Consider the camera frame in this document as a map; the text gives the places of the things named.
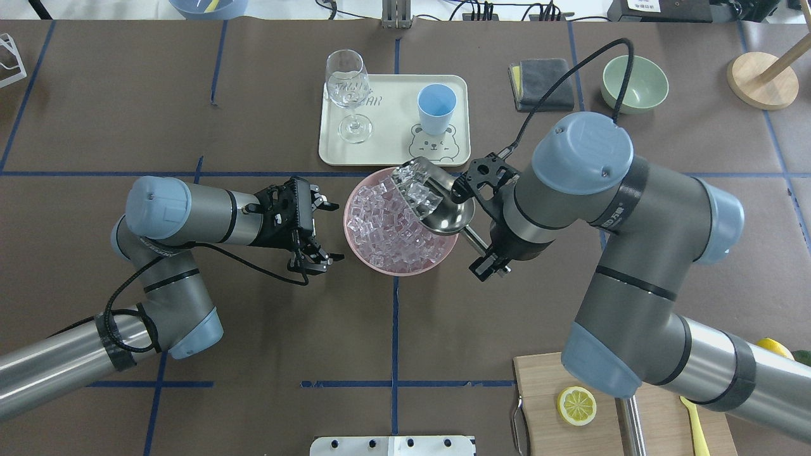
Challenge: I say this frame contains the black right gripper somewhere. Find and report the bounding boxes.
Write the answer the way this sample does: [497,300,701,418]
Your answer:
[450,154,520,282]

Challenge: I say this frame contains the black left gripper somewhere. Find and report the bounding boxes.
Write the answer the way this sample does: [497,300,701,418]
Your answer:
[252,178,345,276]

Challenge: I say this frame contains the clear ice cubes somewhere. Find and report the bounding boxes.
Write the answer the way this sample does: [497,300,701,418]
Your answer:
[350,158,452,270]

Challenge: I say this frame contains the silver metal ice scoop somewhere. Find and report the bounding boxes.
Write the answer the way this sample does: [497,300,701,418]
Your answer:
[392,156,489,260]

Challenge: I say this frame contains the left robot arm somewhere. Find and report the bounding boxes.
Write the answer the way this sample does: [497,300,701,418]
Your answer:
[1,176,342,421]

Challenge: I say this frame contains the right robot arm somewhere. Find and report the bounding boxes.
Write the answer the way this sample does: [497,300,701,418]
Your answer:
[450,111,810,442]

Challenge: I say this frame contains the light blue cup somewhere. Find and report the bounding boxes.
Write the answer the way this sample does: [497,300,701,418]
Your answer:
[417,84,457,136]

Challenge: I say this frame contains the pink bowl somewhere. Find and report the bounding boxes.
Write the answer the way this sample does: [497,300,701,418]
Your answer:
[343,167,459,276]

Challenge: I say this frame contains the wooden cutting board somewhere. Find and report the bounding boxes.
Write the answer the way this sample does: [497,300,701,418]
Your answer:
[512,352,739,456]

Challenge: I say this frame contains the cream serving tray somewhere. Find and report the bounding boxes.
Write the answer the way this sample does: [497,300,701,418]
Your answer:
[319,74,470,167]

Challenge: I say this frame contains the clear wine glass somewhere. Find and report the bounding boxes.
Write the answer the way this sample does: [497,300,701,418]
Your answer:
[325,49,373,144]

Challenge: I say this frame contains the lemon half slice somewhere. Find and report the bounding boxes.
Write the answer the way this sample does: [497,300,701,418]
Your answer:
[556,386,597,426]

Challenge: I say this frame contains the dark grey folded cloth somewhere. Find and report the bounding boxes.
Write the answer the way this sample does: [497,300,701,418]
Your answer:
[509,58,574,113]

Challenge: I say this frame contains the silver knife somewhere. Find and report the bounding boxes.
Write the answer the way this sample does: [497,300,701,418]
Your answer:
[616,396,647,455]

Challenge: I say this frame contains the light green bowl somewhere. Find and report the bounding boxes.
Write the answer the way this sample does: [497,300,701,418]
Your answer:
[601,55,670,115]

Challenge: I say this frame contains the blue bowl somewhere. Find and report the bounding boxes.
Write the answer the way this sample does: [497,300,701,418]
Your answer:
[169,1,249,20]

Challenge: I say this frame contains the yellow plastic knife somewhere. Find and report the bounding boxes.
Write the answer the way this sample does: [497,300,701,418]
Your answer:
[679,396,710,456]

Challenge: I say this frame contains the yellow lemon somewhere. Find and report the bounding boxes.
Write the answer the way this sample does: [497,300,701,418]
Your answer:
[756,338,795,360]

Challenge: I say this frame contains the wooden mug tree stand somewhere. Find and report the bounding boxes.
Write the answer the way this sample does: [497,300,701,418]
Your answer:
[726,34,810,110]

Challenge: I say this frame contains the green lime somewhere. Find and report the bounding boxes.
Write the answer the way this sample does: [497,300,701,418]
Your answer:
[791,350,811,367]

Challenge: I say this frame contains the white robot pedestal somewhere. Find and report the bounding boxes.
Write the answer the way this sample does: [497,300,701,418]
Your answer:
[309,435,477,455]

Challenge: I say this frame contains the aluminium frame post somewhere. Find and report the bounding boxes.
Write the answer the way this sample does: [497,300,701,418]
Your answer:
[381,0,413,29]

